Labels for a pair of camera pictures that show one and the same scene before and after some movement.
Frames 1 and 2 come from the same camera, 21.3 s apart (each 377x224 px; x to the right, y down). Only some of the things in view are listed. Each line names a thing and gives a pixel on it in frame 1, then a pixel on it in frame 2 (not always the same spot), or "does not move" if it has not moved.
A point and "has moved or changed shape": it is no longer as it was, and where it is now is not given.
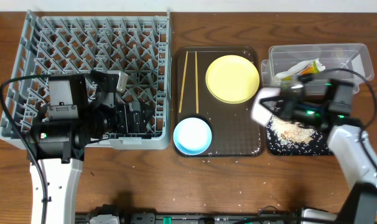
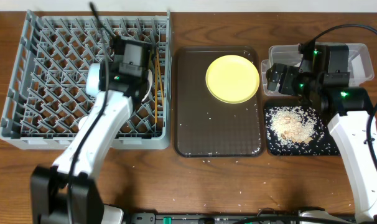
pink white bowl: x=260 y=113 -> x=150 y=78
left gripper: x=134 y=117 -> x=144 y=88
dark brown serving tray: x=234 y=132 does not move
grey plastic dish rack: x=137 y=43 does not move
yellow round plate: x=232 y=79 does not move
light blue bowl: x=192 y=136 has moved or changed shape
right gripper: x=289 y=102 -> x=289 y=73
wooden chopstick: x=183 y=83 -> x=156 y=87
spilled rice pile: x=286 y=137 does not move
